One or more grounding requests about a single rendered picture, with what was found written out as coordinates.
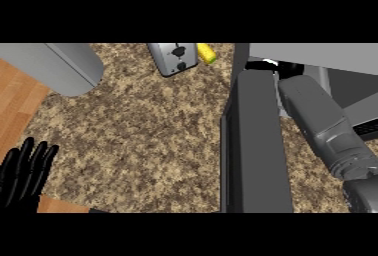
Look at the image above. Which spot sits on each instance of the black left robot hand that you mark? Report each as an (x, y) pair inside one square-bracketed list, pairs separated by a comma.
[(22, 180)]

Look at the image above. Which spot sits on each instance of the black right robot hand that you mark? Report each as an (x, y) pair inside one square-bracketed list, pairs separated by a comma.
[(289, 69)]

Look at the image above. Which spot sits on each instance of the white milk carton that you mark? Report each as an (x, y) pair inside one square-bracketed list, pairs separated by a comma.
[(268, 61)]

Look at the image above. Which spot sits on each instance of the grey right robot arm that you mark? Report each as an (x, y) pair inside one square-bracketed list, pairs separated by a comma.
[(319, 123)]

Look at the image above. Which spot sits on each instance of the grey microwave body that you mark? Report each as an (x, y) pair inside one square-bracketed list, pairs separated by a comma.
[(314, 55)]

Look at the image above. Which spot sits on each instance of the dark grey microwave door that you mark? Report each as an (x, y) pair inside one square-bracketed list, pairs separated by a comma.
[(255, 143)]

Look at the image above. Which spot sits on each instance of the yellow corn cob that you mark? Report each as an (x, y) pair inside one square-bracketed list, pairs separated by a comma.
[(206, 53)]

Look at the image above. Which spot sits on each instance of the grey rounded appliance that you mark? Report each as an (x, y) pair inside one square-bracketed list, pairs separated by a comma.
[(53, 66)]

